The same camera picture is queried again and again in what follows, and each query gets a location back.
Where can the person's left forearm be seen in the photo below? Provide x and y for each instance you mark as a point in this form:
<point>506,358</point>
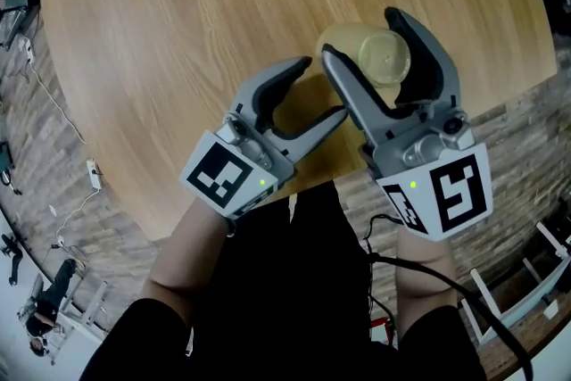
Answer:
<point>187,259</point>

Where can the person's right forearm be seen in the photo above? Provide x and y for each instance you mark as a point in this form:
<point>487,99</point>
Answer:
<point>424,281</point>

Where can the translucent yellow plastic cup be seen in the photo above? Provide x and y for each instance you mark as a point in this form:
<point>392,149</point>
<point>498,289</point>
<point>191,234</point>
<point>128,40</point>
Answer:
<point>383,60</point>

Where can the person's black clothing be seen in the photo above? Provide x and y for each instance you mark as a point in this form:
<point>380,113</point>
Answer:
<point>285,303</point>

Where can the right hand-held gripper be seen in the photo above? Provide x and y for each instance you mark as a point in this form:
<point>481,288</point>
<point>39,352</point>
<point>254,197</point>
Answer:
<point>455,192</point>

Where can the green power tool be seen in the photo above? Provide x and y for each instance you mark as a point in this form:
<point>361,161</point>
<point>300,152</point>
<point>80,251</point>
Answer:
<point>6,167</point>

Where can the white power strip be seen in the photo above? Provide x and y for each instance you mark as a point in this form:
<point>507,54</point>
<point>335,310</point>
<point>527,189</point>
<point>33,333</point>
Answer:
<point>94,173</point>
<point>27,50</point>

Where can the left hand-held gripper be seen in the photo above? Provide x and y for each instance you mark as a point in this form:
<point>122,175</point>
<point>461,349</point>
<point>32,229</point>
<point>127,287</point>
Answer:
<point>223,176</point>

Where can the white metal frame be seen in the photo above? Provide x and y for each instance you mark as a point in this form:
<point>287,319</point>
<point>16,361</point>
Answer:
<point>531,294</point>

